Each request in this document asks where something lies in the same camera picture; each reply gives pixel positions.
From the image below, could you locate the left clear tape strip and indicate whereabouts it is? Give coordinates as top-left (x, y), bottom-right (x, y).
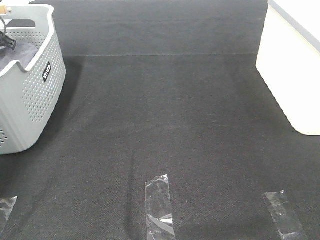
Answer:
top-left (0, 196), bottom-right (18, 233)

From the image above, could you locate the white plastic storage bin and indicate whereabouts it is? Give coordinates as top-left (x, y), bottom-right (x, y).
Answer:
top-left (256, 0), bottom-right (320, 136)

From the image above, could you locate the middle clear tape strip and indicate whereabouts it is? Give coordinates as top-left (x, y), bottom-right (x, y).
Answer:
top-left (145, 174), bottom-right (176, 240)

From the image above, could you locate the right clear tape strip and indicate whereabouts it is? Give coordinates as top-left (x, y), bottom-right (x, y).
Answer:
top-left (262, 190), bottom-right (308, 240)

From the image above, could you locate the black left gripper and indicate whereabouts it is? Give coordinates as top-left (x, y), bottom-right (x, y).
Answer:
top-left (0, 31), bottom-right (17, 50)

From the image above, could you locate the clear tape strip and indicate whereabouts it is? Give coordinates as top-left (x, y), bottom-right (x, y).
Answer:
top-left (0, 196), bottom-right (18, 233)
top-left (145, 174), bottom-right (176, 240)
top-left (262, 190), bottom-right (308, 240)

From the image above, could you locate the grey perforated laundry basket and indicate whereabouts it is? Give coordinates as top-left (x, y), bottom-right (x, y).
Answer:
top-left (0, 0), bottom-right (66, 155)

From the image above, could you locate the black fabric table mat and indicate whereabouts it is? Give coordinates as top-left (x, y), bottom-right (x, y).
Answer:
top-left (0, 0), bottom-right (320, 240)

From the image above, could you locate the grey microfibre towel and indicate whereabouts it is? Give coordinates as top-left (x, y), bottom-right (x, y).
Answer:
top-left (0, 41), bottom-right (38, 71)

